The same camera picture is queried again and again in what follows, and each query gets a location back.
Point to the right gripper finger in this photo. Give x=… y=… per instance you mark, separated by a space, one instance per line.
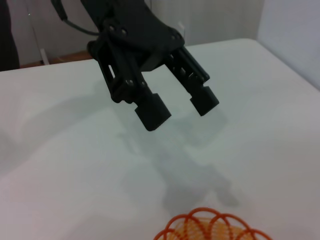
x=152 y=112
x=203 y=100

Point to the white stand leg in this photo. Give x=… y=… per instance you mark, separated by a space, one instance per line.
x=44 y=57

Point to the dark upright panel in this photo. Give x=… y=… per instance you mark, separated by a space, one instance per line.
x=7 y=37

